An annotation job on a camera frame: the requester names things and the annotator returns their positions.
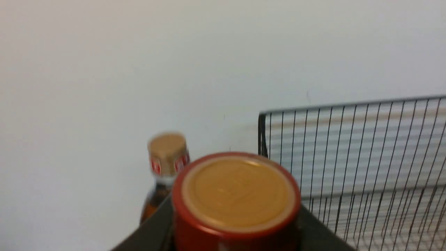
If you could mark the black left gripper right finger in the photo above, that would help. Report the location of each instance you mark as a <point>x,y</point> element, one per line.
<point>315,236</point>

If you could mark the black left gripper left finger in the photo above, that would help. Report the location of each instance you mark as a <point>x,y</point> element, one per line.
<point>155,234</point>

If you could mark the soy sauce bottle red cap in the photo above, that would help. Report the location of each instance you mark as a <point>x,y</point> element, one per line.
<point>235,201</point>

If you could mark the amber cooking wine bottle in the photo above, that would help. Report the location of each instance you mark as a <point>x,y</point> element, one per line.
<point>168,155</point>

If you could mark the black wire mesh shelf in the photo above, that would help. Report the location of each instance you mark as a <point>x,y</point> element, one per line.
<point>373,172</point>

